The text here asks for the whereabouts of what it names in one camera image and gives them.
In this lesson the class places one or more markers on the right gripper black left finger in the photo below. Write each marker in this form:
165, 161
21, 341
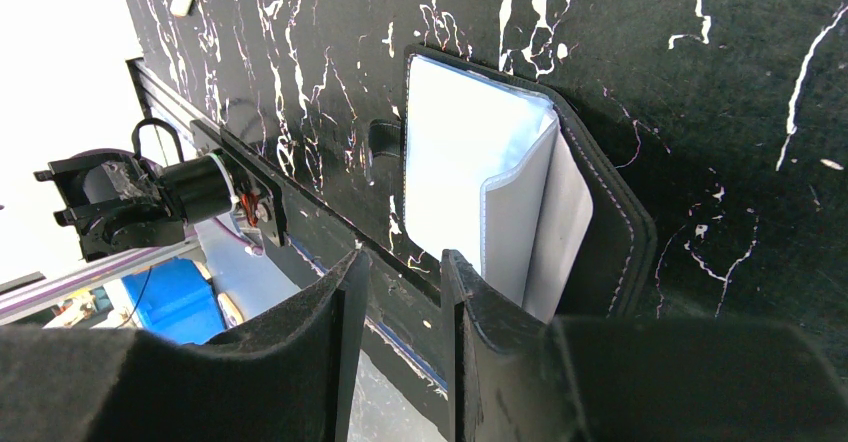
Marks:
287, 374

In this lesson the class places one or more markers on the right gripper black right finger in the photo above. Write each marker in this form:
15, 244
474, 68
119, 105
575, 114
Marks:
511, 377

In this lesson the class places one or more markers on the black card holder wallet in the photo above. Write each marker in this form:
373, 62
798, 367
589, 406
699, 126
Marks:
503, 170

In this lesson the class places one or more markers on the blue bin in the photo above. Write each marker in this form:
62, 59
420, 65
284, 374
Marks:
174, 301

